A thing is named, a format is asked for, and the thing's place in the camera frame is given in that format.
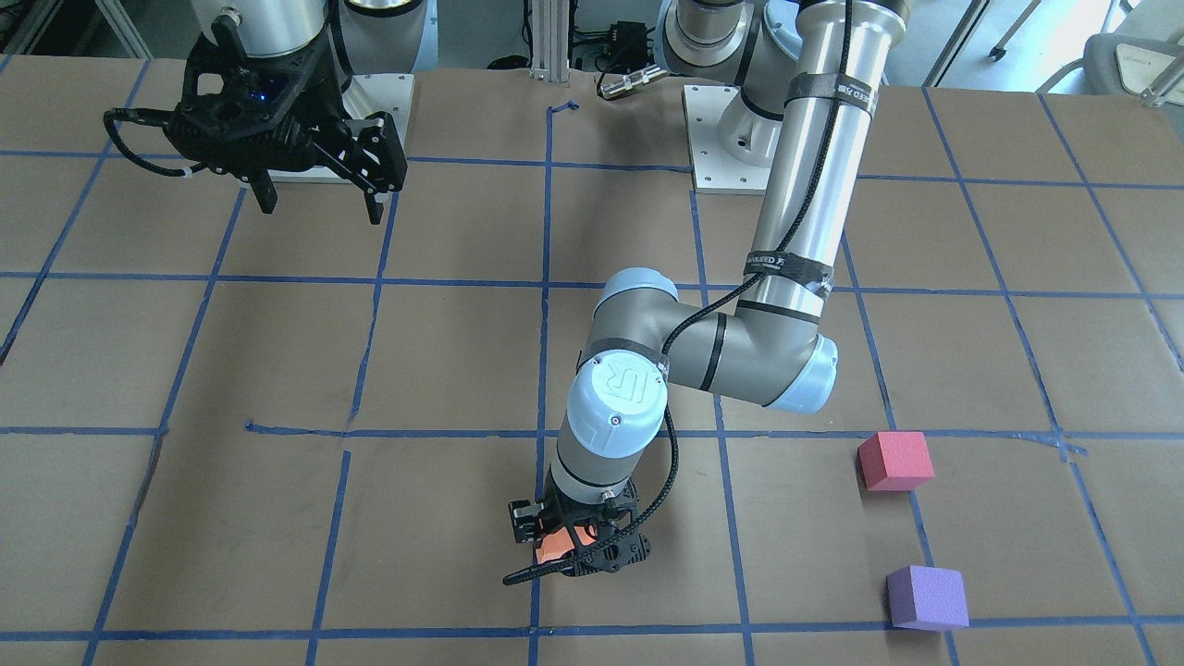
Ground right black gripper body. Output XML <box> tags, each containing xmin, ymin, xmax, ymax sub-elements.
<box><xmin>172</xmin><ymin>27</ymin><xmax>407</xmax><ymax>193</ymax></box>

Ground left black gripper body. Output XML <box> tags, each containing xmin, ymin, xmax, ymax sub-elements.
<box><xmin>508</xmin><ymin>481</ymin><xmax>650</xmax><ymax>578</ymax></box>

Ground orange foam block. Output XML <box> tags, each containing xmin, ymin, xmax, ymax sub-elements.
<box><xmin>536</xmin><ymin>525</ymin><xmax>596</xmax><ymax>564</ymax></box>

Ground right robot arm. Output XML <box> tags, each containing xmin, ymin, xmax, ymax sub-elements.
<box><xmin>165</xmin><ymin>1</ymin><xmax>430</xmax><ymax>225</ymax></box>

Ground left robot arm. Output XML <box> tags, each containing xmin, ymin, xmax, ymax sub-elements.
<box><xmin>504</xmin><ymin>1</ymin><xmax>912</xmax><ymax>585</ymax></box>

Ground red foam block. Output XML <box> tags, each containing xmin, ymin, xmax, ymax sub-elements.
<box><xmin>857</xmin><ymin>431</ymin><xmax>935</xmax><ymax>492</ymax></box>

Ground purple foam block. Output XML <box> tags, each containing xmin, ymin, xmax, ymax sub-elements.
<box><xmin>884</xmin><ymin>565</ymin><xmax>971</xmax><ymax>632</ymax></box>

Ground aluminium frame post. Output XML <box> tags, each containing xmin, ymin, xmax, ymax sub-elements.
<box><xmin>527</xmin><ymin>0</ymin><xmax>572</xmax><ymax>87</ymax></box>

